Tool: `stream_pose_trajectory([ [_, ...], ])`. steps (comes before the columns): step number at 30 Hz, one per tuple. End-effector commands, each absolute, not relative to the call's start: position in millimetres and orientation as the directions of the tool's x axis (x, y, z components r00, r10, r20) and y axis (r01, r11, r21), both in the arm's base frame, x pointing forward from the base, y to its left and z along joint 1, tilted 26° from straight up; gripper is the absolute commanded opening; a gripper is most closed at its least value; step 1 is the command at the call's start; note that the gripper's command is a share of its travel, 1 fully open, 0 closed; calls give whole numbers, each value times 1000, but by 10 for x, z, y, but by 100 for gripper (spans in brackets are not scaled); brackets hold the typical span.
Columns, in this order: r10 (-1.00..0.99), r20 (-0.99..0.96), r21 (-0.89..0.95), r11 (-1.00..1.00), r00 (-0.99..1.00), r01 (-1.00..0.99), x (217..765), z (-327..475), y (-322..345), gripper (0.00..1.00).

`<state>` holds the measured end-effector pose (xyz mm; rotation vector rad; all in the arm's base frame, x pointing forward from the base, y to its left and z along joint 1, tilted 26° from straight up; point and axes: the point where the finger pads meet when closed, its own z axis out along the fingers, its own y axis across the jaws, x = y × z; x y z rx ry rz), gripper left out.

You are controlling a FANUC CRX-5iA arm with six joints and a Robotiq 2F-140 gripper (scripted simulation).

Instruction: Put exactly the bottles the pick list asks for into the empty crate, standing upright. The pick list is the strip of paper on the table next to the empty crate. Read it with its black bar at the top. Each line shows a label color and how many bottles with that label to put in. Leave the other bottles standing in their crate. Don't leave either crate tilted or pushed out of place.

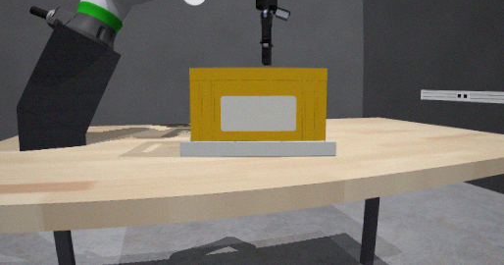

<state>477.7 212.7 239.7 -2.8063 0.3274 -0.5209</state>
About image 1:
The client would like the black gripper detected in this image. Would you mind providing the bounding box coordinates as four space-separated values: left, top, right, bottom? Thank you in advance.
256 0 277 65

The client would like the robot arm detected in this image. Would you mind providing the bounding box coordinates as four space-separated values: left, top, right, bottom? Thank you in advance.
29 0 290 50

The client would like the yellow crate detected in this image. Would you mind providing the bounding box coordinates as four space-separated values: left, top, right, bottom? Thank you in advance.
190 68 327 141

